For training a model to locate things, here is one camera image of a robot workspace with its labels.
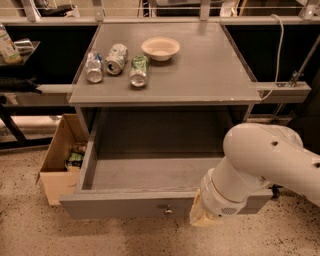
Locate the beige foam padded gripper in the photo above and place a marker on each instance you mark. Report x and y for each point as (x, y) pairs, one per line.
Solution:
(216, 201)

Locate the grey top drawer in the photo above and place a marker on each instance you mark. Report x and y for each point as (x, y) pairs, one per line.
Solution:
(139, 160)

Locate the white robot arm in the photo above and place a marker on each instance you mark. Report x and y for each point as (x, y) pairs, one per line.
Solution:
(255, 156)

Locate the silver top drawer knob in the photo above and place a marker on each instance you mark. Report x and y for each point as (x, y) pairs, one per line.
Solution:
(168, 210)

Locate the grey wooden drawer cabinet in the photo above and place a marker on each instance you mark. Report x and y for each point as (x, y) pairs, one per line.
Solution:
(195, 96)

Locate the black office chair base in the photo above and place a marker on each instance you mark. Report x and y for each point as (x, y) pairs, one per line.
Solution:
(275, 192)

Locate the green can in box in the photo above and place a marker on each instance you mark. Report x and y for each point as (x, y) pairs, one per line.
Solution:
(74, 160)

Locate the open cardboard box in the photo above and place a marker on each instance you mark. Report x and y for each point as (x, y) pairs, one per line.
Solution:
(59, 178)

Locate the crushed green can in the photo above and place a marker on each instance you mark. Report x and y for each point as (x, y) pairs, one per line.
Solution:
(138, 75)

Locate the beige paper bowl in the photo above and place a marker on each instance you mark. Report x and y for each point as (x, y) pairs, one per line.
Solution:
(160, 48)

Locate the crushed white silver can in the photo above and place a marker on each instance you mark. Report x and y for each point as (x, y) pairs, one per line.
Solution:
(116, 59)

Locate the white plastic bottle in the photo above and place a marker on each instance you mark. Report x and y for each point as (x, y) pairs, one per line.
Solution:
(8, 50)

